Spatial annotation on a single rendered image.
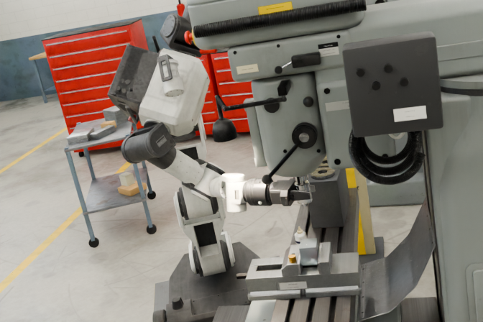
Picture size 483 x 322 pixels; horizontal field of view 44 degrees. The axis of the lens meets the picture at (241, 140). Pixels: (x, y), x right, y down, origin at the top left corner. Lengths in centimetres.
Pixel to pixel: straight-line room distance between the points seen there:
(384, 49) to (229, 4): 47
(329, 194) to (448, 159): 67
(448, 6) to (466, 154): 38
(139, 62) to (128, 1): 950
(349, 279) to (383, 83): 71
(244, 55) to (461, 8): 56
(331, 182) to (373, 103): 85
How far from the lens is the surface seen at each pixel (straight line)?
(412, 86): 137
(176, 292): 283
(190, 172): 213
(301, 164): 174
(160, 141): 202
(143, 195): 474
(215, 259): 271
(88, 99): 721
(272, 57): 163
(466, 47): 163
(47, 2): 1232
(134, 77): 211
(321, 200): 222
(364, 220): 382
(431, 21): 161
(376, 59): 136
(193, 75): 209
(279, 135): 171
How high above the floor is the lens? 197
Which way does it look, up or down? 17 degrees down
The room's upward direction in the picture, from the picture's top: 11 degrees counter-clockwise
